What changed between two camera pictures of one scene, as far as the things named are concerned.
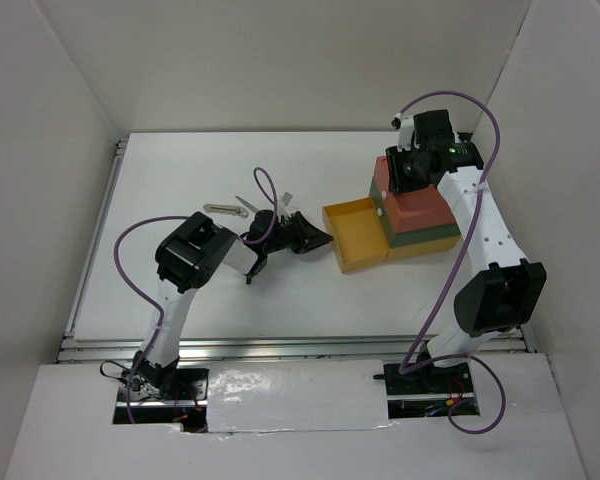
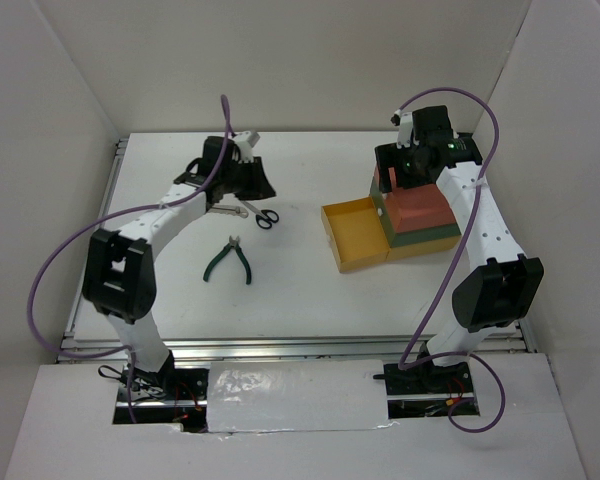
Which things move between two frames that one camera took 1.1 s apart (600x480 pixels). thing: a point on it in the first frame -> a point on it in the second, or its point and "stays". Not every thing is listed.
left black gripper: x=307 y=236 -> x=259 y=186
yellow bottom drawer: x=358 y=237 stays
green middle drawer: x=403 y=238 stays
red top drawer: x=413 y=209 stays
